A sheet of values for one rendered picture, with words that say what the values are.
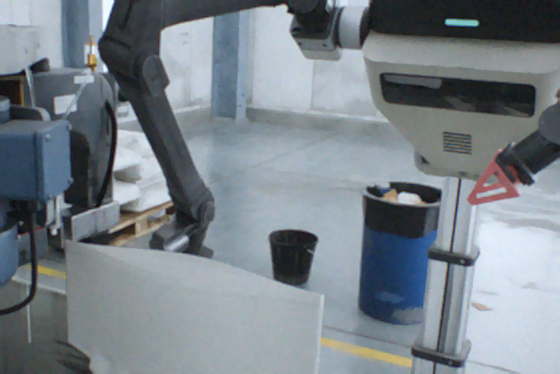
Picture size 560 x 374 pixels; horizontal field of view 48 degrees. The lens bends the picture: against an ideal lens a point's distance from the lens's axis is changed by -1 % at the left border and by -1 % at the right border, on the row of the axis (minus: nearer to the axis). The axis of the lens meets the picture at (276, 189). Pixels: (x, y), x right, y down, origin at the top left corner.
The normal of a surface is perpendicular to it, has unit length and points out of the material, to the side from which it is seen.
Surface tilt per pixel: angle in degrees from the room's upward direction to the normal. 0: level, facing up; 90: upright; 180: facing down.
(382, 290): 93
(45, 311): 90
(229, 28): 90
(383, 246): 93
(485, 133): 130
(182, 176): 107
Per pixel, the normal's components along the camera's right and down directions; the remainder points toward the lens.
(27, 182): 0.00, 0.25
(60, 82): 0.91, 0.14
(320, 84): -0.40, 0.21
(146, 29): 0.76, 0.43
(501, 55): -0.25, -0.61
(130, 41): -0.53, 0.00
